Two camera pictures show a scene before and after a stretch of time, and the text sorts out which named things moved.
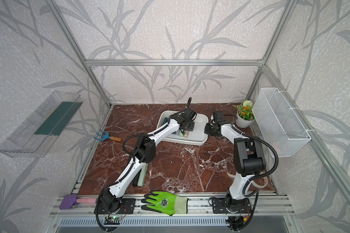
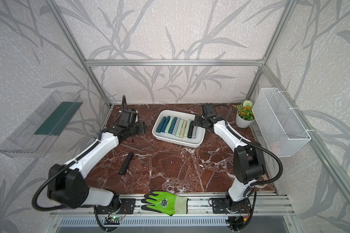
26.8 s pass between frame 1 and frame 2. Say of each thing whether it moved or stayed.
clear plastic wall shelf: stayed
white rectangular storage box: stayed
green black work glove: stayed
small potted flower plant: stayed
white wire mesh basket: stayed
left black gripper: moved
